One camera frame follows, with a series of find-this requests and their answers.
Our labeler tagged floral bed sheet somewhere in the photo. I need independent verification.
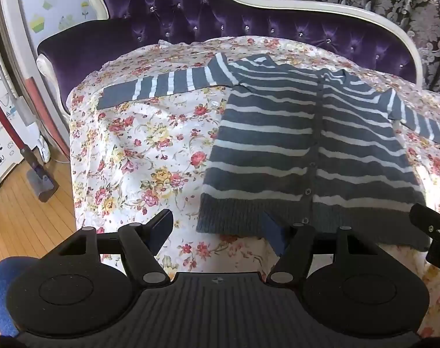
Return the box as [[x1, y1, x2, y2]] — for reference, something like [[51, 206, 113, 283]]
[[66, 35, 440, 341]]

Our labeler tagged red stick vacuum cleaner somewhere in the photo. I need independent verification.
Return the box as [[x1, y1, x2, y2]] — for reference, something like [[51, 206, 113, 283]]
[[0, 107, 59, 203]]

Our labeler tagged grey white striped cardigan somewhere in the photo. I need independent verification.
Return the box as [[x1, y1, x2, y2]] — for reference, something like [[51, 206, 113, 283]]
[[98, 53, 440, 251]]

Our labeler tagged purple tufted sofa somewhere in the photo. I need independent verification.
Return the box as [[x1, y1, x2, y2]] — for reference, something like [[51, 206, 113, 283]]
[[37, 0, 423, 116]]

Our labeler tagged blue chair seat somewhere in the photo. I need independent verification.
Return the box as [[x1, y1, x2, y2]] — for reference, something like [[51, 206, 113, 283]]
[[0, 256, 38, 337]]

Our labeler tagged white decorated cabinet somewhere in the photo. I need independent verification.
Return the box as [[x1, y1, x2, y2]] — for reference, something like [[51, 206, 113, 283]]
[[0, 61, 28, 184]]

